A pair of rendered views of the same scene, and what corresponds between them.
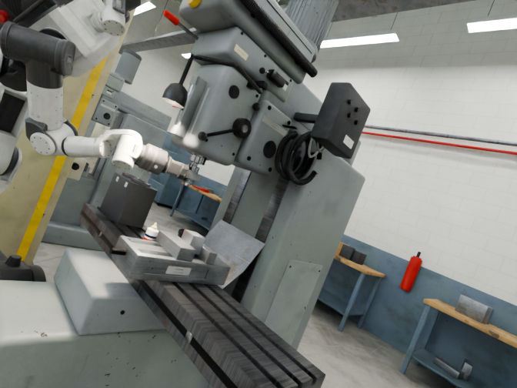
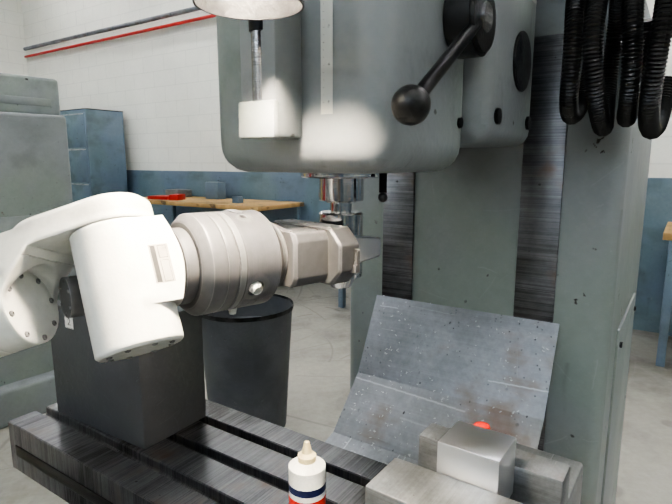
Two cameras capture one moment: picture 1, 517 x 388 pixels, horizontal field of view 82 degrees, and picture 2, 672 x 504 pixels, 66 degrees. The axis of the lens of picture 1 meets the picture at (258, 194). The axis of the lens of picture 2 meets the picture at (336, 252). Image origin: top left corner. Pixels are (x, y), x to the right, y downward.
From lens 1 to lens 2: 67 cm
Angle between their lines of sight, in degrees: 14
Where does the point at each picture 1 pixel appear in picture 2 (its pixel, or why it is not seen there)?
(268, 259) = (587, 358)
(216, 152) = (429, 140)
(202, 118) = (362, 33)
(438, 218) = not seen: hidden behind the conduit
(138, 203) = (170, 367)
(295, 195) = (605, 167)
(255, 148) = (501, 74)
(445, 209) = not seen: hidden behind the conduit
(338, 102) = not seen: outside the picture
